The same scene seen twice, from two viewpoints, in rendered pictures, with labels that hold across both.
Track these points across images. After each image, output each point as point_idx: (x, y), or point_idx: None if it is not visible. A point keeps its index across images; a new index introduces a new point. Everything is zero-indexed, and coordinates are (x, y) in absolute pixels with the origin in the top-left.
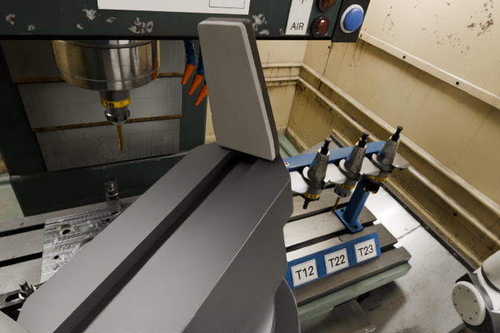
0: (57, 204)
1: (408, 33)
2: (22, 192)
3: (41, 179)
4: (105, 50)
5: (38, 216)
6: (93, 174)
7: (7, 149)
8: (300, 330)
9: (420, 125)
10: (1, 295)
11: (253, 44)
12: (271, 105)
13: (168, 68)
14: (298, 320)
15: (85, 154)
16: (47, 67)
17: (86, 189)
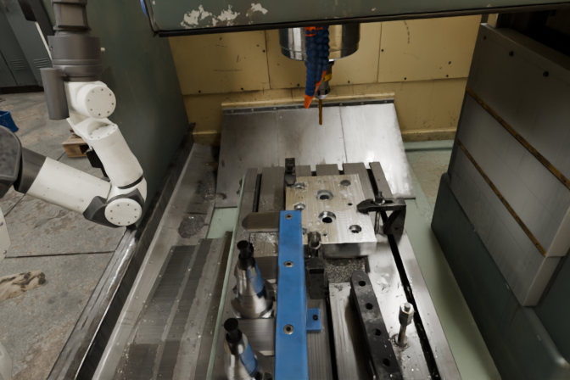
0: (444, 223)
1: None
2: (439, 189)
3: (448, 191)
4: None
5: (386, 187)
6: (466, 226)
7: (454, 148)
8: (50, 37)
9: None
10: (293, 161)
11: None
12: None
13: (561, 164)
14: (51, 36)
15: (467, 198)
16: (483, 86)
17: (458, 234)
